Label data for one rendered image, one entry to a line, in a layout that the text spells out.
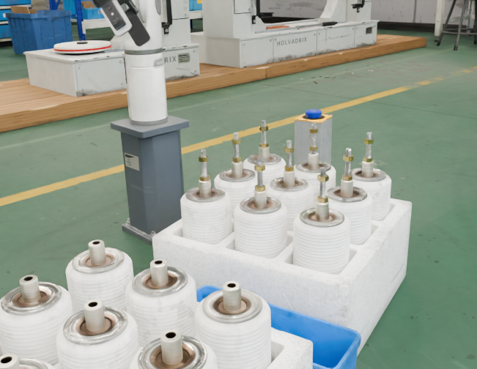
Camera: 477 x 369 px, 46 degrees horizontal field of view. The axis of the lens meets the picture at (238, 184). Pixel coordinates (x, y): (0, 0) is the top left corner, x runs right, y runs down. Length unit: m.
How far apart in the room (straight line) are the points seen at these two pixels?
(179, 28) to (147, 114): 2.02
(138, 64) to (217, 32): 2.42
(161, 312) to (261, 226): 0.29
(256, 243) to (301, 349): 0.28
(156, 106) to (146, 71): 0.09
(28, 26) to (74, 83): 2.50
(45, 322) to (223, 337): 0.23
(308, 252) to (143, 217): 0.62
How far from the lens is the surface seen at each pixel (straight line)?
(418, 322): 1.17
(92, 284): 0.82
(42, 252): 1.50
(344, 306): 0.92
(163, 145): 1.39
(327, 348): 0.94
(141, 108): 1.38
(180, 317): 0.76
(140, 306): 0.75
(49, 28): 5.44
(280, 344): 0.78
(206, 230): 1.04
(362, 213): 1.03
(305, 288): 0.94
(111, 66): 3.05
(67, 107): 2.87
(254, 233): 0.97
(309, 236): 0.92
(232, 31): 3.65
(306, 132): 1.34
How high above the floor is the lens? 0.64
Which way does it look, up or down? 21 degrees down
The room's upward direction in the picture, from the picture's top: 2 degrees counter-clockwise
